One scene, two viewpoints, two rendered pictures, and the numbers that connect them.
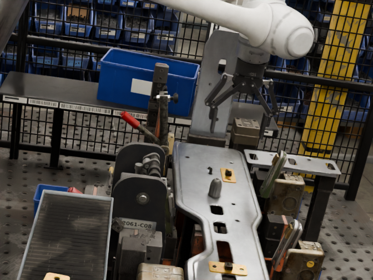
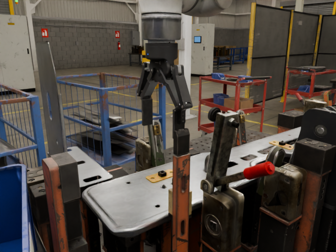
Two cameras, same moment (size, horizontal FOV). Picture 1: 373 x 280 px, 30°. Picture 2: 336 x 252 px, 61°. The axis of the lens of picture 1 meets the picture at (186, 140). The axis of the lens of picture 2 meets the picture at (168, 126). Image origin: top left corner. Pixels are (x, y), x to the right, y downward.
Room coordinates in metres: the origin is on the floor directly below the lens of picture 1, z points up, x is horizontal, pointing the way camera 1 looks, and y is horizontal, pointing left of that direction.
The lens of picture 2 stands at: (2.08, 0.47, 1.34)
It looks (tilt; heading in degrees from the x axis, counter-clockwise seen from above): 17 degrees down; 241
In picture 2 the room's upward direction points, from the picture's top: straight up
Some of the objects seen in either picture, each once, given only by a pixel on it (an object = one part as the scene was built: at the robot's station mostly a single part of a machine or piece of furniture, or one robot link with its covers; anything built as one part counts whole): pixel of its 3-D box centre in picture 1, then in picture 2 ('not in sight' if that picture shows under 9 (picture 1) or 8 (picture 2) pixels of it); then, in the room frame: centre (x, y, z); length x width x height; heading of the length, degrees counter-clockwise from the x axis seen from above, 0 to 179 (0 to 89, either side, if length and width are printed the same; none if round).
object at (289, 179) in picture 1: (276, 232); (149, 189); (1.72, -0.29, 0.87); 0.12 x 0.09 x 0.35; 97
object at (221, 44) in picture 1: (216, 85); (55, 138); (2.02, -0.06, 1.17); 0.12 x 0.01 x 0.34; 97
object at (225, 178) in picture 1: (228, 173); (162, 174); (1.76, -0.13, 1.01); 0.08 x 0.04 x 0.01; 7
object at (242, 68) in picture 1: (248, 76); (161, 62); (1.76, -0.13, 1.29); 0.08 x 0.07 x 0.09; 97
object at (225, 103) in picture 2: not in sight; (231, 111); (-0.35, -2.22, 0.49); 0.81 x 0.47 x 0.97; 90
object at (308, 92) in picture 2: not in sight; (309, 96); (-2.19, -2.42, 0.49); 0.81 x 0.46 x 0.97; 4
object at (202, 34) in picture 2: not in sight; (201, 44); (-4.73, -9.03, 1.22); 0.80 x 0.54 x 2.45; 107
